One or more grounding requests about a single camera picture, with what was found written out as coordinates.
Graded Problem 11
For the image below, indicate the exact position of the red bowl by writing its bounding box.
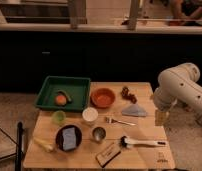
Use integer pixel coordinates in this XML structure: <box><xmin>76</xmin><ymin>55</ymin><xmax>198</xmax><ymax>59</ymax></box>
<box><xmin>91</xmin><ymin>88</ymin><xmax>115</xmax><ymax>108</ymax></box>

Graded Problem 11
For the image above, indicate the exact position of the silver fork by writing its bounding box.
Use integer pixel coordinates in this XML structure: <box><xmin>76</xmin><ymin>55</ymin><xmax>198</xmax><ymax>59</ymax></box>
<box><xmin>105</xmin><ymin>117</ymin><xmax>136</xmax><ymax>126</ymax></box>

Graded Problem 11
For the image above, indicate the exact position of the wooden black block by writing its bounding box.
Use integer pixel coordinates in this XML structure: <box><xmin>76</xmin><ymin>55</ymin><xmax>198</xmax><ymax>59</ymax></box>
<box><xmin>96</xmin><ymin>143</ymin><xmax>121</xmax><ymax>168</ymax></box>

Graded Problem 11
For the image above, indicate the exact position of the dark red grapes toy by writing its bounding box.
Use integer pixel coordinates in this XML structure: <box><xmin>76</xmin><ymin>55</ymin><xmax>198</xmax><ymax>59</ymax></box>
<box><xmin>121</xmin><ymin>86</ymin><xmax>137</xmax><ymax>104</ymax></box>

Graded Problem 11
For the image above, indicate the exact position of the green plastic tray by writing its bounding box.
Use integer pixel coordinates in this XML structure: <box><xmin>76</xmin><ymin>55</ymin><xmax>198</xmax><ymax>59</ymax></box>
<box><xmin>35</xmin><ymin>76</ymin><xmax>90</xmax><ymax>112</ymax></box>

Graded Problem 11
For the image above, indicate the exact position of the black chair frame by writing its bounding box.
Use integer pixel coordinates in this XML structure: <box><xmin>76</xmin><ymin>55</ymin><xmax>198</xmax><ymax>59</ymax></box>
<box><xmin>0</xmin><ymin>122</ymin><xmax>24</xmax><ymax>171</ymax></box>

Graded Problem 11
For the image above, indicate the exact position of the metal cup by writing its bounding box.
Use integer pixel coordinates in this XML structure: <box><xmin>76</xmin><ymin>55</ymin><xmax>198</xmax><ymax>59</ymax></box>
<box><xmin>92</xmin><ymin>127</ymin><xmax>106</xmax><ymax>142</ymax></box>

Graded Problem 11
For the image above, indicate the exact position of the white cup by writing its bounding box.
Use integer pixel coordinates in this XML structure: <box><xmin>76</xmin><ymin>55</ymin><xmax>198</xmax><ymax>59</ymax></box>
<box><xmin>82</xmin><ymin>107</ymin><xmax>98</xmax><ymax>125</ymax></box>

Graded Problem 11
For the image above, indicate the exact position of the grey folded cloth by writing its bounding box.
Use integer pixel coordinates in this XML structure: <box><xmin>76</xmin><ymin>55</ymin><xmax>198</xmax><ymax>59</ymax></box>
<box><xmin>121</xmin><ymin>104</ymin><xmax>148</xmax><ymax>117</ymax></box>

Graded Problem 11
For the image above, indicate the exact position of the black plate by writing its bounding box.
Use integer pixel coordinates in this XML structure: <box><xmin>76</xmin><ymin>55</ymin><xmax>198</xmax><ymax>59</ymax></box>
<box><xmin>55</xmin><ymin>125</ymin><xmax>82</xmax><ymax>152</ymax></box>

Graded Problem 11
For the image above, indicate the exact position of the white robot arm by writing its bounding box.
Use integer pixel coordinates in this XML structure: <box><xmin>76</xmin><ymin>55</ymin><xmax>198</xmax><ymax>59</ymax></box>
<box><xmin>152</xmin><ymin>63</ymin><xmax>202</xmax><ymax>126</ymax></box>

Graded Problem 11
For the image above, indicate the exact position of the green small cup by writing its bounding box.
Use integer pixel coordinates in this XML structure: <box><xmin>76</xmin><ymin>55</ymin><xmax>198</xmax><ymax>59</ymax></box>
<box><xmin>52</xmin><ymin>110</ymin><xmax>66</xmax><ymax>126</ymax></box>

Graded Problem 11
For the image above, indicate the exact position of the orange fruit toy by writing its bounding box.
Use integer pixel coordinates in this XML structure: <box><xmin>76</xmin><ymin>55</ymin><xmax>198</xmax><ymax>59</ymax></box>
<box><xmin>55</xmin><ymin>94</ymin><xmax>67</xmax><ymax>106</ymax></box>

